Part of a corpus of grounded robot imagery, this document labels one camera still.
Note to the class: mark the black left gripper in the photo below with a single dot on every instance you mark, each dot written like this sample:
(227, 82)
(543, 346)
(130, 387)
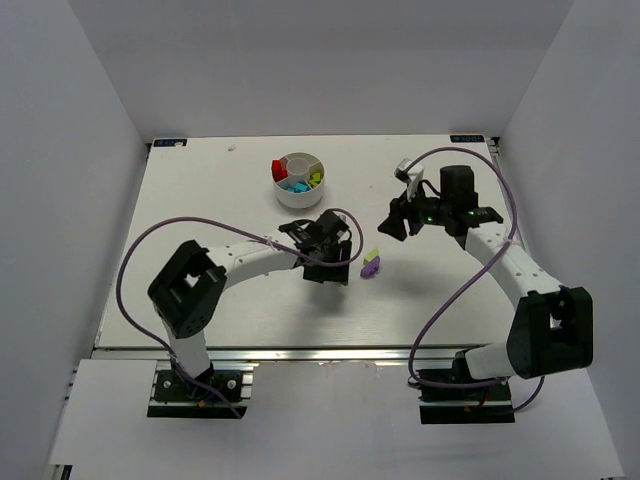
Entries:
(325, 261)

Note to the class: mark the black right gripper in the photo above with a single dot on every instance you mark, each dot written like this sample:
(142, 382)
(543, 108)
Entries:
(409, 215)

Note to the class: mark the light green half-round lego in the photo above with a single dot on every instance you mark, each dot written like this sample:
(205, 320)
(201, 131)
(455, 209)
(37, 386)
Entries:
(370, 256)

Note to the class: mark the purple half-round lego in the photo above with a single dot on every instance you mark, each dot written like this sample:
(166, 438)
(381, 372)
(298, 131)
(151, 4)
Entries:
(371, 268)

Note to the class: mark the red lego brick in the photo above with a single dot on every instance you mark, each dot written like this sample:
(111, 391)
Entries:
(276, 166)

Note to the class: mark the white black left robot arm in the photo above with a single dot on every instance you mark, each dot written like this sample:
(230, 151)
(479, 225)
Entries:
(187, 290)

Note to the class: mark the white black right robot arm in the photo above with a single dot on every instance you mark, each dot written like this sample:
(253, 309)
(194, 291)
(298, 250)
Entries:
(464, 219)

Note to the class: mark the red lego inside container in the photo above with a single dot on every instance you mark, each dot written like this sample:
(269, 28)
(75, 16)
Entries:
(279, 175)

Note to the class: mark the white round divided container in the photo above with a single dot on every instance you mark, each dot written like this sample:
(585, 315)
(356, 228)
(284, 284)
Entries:
(298, 180)

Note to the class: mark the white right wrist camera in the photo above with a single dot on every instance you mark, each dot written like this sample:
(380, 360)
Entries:
(411, 175)

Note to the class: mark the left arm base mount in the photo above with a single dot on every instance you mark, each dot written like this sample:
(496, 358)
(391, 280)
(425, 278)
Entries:
(225, 398)

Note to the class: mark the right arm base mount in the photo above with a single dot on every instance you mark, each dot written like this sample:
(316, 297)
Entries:
(490, 405)

